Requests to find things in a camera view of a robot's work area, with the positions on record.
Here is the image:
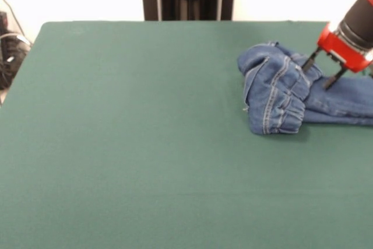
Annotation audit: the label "dark green table cloth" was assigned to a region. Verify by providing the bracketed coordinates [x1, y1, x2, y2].
[0, 20, 373, 249]

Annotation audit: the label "thin grey cable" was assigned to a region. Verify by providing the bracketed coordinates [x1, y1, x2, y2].
[0, 0, 24, 36]

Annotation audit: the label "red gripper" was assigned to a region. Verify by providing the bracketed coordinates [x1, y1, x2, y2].
[301, 23, 373, 90]

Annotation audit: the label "black stand base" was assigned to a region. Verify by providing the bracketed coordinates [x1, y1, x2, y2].
[0, 11, 32, 90]

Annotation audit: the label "blue denim jeans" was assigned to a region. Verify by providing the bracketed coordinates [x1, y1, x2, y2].
[236, 41, 373, 136]

